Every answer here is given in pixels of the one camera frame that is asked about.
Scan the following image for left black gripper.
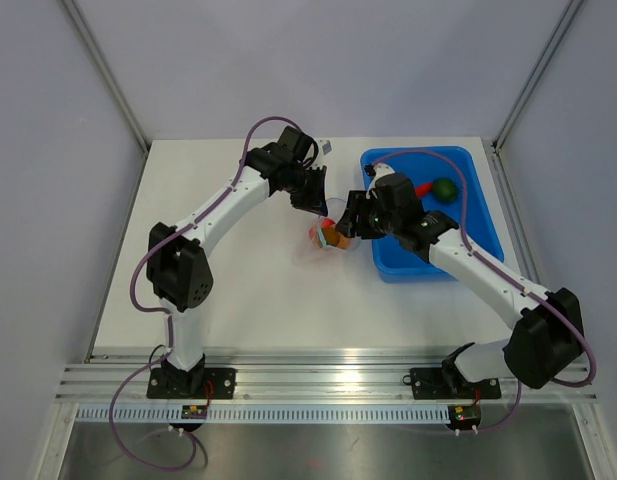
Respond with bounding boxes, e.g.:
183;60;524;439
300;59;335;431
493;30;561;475
285;164;328;217

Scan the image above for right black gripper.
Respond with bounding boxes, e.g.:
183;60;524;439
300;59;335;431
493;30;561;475
336;190;401;240

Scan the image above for brown orange fruit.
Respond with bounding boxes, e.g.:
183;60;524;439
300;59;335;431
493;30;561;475
321;226;351;250

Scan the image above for red apple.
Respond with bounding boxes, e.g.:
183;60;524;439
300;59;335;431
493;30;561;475
308;217;335;248

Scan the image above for clear zip top bag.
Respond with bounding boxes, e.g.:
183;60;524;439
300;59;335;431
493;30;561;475
291;197;360;265

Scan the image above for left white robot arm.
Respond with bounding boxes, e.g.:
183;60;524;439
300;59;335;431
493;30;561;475
146;126;328;399

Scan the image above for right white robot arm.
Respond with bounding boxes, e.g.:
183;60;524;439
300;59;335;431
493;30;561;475
336;171;584;396

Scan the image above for orange carrot with leaves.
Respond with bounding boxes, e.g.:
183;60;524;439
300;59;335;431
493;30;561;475
415;182;433;198

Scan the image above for green lime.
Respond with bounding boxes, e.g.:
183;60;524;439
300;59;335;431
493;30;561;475
431;177;460;204

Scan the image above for blue plastic bin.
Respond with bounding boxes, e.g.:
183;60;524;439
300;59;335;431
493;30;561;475
361;146;504;283

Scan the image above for right circuit board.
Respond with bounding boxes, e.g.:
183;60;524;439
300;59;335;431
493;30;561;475
449;404;482;429

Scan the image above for circuit board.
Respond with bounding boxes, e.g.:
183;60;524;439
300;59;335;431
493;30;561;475
449;404;482;429
181;405;208;419

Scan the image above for left circuit board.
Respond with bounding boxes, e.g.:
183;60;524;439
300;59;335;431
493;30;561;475
181;405;208;419

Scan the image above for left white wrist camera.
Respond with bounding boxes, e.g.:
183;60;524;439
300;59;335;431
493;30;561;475
317;139;332;156

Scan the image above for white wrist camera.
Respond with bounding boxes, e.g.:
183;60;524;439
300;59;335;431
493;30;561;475
317;139;332;156
366;163;395;193

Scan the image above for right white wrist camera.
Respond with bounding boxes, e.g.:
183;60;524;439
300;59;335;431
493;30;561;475
366;163;395;193

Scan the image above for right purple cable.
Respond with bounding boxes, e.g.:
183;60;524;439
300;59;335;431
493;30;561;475
363;149;598;434

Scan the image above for purple cable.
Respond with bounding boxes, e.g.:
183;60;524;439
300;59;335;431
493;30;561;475
363;149;598;434
107;115;302;474

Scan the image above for aluminium mounting rail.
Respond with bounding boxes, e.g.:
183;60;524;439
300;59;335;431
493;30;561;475
55;348;597;405

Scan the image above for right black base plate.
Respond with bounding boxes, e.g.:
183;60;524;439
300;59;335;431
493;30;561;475
402;367;502;400

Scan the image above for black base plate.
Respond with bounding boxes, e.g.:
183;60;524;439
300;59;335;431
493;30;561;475
402;367;502;400
146;368;236;400

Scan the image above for white slotted cable duct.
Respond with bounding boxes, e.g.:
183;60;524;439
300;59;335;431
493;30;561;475
75;404;450;425

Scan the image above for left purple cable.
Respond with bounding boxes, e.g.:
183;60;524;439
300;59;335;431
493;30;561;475
107;115;302;474

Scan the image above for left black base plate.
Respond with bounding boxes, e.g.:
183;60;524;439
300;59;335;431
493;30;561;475
146;368;236;400

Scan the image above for left aluminium frame post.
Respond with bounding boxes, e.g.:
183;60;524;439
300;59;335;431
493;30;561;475
57;0;151;157

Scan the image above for aluminium frame post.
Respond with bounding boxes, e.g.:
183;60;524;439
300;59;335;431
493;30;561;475
57;0;151;157
492;0;587;154

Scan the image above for right aluminium frame post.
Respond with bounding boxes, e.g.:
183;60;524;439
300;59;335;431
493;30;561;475
492;0;587;154

